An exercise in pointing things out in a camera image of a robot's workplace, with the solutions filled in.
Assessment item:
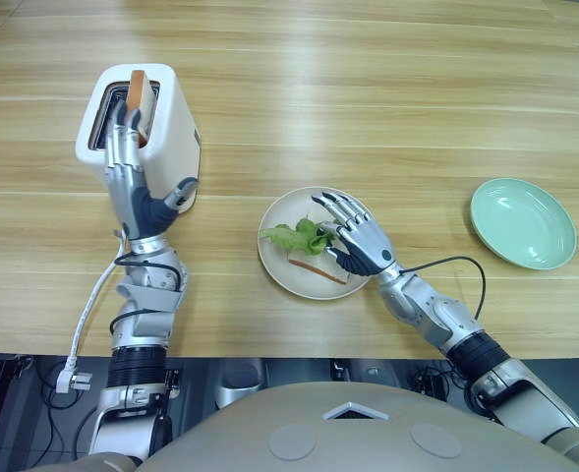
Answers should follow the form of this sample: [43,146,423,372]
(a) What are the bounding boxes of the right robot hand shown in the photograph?
[311,191,401,279]

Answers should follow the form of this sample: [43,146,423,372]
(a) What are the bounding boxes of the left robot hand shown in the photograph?
[103,104,201,242]

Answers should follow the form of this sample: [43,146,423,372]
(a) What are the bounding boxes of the green lettuce leaf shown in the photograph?
[259,218,342,257]

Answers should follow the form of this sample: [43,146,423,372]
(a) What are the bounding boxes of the cream toaster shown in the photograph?
[75,63,203,215]

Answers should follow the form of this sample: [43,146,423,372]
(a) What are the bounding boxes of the bread slice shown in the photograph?
[124,70,159,148]
[287,211,358,286]

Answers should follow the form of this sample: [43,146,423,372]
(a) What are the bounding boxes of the cream plate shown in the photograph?
[258,186,375,301]

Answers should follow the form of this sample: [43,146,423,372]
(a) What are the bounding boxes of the green plate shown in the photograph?
[469,177,578,271]

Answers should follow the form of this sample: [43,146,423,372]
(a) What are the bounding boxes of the robot body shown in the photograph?
[134,382,579,472]

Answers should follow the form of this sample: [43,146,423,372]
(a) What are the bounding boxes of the black cable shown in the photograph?
[399,256,488,321]
[109,253,182,331]

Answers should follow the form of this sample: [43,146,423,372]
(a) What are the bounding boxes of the white cord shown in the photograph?
[55,226,127,394]

